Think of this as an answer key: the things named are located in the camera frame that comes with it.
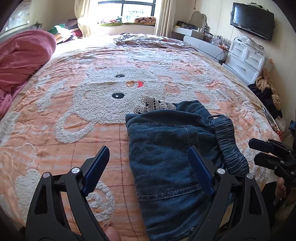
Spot white vanity desk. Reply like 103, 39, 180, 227
171, 27, 228, 65

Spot peach bear pattern bedspread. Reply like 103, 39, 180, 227
1, 36, 278, 240

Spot cherry blossom wall painting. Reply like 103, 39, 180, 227
1, 0, 32, 35

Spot clothes heap on chair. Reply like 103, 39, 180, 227
248, 68, 283, 119

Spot vanity mirror white frame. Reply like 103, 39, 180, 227
189, 11, 208, 30

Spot window with dark frame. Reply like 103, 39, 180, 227
95, 0, 157, 23

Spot blue denim pants lace trim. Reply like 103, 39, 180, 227
125, 101, 249, 240

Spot right hand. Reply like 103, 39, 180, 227
275, 178, 286, 200

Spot cream window curtain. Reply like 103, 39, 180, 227
154, 0, 177, 38

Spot white drawer cabinet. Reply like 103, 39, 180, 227
222, 38, 267, 85

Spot black wall television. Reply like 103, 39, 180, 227
230, 3, 275, 41

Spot purple grey quilt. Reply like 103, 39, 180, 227
113, 33, 196, 51

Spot clothes on window sill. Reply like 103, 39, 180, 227
134, 16, 156, 25

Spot left hand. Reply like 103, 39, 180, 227
103, 222, 121, 241

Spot pink crumpled blanket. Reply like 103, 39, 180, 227
1, 30, 56, 118

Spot pile of folded clothes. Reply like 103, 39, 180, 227
48, 19, 83, 44

